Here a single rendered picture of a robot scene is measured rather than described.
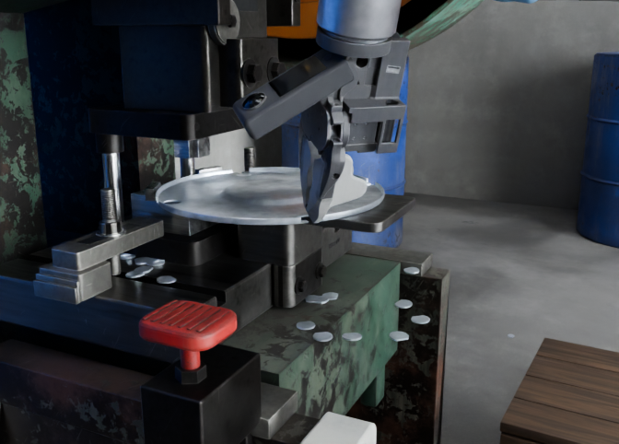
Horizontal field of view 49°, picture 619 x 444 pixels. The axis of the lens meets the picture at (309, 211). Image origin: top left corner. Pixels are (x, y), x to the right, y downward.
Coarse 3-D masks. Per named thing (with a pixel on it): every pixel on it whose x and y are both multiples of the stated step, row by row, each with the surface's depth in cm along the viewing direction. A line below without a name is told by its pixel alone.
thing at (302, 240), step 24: (360, 216) 78; (384, 216) 78; (240, 240) 86; (264, 240) 84; (288, 240) 83; (312, 240) 89; (288, 264) 84; (312, 264) 89; (288, 288) 85; (312, 288) 90
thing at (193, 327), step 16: (176, 304) 58; (192, 304) 58; (144, 320) 55; (160, 320) 55; (176, 320) 55; (192, 320) 55; (208, 320) 55; (224, 320) 55; (144, 336) 54; (160, 336) 54; (176, 336) 53; (192, 336) 52; (208, 336) 53; (224, 336) 55; (192, 352) 56; (192, 368) 56
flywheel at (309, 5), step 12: (300, 0) 117; (312, 0) 115; (408, 0) 108; (420, 0) 111; (432, 0) 116; (300, 12) 116; (312, 12) 115; (408, 12) 115; (300, 24) 117; (312, 24) 116; (276, 36) 119; (288, 36) 118; (300, 36) 117; (312, 36) 116
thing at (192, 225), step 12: (144, 192) 90; (132, 204) 89; (144, 204) 88; (156, 204) 87; (144, 216) 89; (156, 216) 88; (168, 216) 87; (180, 216) 86; (168, 228) 88; (180, 228) 87; (192, 228) 87; (204, 228) 89
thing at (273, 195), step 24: (264, 168) 102; (288, 168) 102; (168, 192) 89; (192, 192) 89; (216, 192) 89; (240, 192) 86; (264, 192) 86; (288, 192) 86; (192, 216) 77; (216, 216) 75; (240, 216) 77; (264, 216) 77; (288, 216) 77; (336, 216) 77
